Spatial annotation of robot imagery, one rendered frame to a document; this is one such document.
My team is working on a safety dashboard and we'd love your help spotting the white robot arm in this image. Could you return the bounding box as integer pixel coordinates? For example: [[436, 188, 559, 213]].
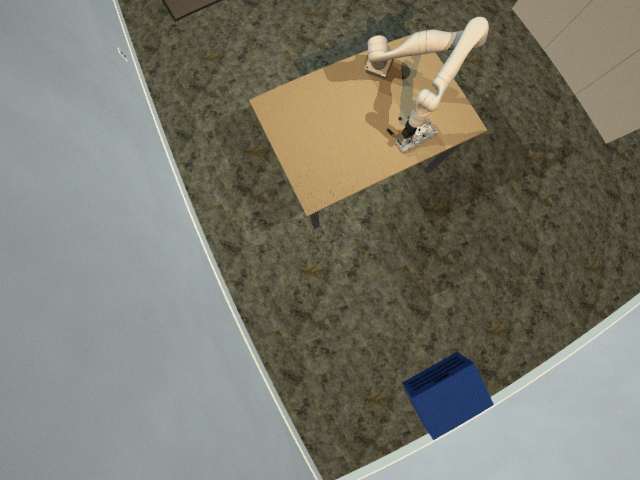
[[368, 17, 489, 122]]

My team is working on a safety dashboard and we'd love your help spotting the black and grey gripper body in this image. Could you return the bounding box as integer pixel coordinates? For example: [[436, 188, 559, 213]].
[[401, 114, 431, 138]]

